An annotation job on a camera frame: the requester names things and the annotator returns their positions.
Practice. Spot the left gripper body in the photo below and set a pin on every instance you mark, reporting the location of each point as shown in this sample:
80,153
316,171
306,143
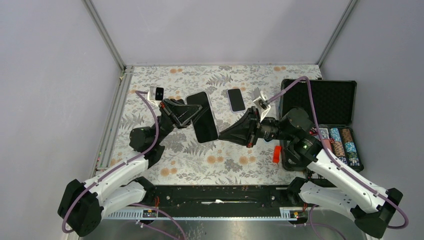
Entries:
168,120

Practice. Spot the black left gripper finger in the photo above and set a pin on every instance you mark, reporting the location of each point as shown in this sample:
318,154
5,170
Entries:
189,114
176,108

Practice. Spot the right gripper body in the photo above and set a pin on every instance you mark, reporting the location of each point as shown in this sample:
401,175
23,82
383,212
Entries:
258,125

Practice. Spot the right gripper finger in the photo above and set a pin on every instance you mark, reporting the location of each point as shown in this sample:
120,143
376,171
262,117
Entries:
244,125
243,138

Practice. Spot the large black smartphone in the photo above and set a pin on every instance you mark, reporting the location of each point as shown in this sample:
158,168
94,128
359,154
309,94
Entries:
204,122

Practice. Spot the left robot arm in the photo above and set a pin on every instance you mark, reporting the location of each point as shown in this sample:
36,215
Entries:
85,204

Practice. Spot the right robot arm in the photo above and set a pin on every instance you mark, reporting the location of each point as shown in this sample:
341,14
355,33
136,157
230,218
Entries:
370,206

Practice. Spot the phone in lavender case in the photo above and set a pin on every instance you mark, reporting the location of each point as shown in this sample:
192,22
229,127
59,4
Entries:
236,100

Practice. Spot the black poker chip case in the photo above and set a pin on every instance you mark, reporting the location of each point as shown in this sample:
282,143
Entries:
333,101

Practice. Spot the red plastic piece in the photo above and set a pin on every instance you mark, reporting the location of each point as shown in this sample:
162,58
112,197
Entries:
276,154

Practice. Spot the floral tablecloth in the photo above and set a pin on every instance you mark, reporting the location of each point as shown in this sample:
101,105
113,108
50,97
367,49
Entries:
188,162

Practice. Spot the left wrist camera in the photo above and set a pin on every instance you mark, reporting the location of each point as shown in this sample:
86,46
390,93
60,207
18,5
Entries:
155,94

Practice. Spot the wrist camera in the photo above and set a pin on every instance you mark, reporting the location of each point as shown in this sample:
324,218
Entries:
155,94
260,100

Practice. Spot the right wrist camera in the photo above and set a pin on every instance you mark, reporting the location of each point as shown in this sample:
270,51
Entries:
260,100

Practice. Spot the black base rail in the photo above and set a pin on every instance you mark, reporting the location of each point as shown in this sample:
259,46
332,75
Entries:
222,201

